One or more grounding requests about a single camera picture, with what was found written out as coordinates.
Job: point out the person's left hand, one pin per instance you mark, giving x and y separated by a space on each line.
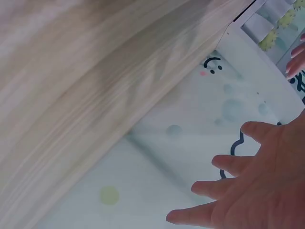
297 63

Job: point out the person's right hand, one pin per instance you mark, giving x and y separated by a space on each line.
264 186

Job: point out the person's left fingers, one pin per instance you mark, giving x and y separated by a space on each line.
296 65

